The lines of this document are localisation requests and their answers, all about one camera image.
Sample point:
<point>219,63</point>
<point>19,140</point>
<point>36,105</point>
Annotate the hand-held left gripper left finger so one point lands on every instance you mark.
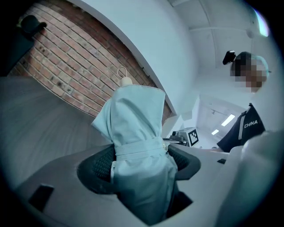
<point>66,177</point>

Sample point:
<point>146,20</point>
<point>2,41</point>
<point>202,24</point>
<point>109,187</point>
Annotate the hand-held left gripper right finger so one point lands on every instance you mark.
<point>208,170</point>

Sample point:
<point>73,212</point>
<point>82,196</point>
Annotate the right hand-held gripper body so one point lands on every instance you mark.
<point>193,137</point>

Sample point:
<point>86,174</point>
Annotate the light blue umbrella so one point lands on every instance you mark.
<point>137,115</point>

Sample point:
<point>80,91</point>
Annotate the ceiling light panel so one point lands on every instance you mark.
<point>215,132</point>
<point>228,120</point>

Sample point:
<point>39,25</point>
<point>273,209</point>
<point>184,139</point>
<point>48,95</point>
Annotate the person's black shirt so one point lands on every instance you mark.
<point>250,133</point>

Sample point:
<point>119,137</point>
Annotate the dark wooden table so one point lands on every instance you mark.
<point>44,122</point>

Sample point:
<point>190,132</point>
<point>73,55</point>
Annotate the person's head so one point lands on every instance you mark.
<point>248,75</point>

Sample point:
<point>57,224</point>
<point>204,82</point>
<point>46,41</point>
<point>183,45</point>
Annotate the light blue cap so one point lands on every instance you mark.
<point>261,61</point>

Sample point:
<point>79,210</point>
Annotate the round smoke detector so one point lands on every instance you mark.
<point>251,33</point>

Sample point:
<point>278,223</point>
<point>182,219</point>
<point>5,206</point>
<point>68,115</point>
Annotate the long ceiling light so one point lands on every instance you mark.
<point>263,22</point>

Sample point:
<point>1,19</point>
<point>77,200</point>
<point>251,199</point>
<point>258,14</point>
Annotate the black head camera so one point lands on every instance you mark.
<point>228,57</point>

